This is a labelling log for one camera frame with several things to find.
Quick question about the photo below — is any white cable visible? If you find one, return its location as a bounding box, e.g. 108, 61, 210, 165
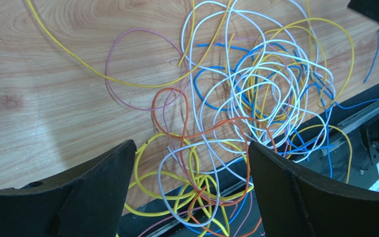
157, 0, 336, 228

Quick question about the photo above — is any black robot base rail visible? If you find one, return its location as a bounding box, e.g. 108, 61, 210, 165
118, 84, 379, 237

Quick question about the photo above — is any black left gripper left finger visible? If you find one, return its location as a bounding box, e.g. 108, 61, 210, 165
0, 140, 137, 237

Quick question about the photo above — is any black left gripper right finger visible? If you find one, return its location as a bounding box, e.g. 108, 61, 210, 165
248, 142, 379, 237

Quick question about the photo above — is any orange cable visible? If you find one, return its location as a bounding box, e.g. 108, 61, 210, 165
152, 87, 278, 237

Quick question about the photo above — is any blue cable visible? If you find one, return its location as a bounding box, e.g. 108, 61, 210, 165
176, 26, 379, 236

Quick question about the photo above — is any yellow cable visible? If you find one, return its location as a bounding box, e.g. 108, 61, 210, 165
25, 0, 355, 237

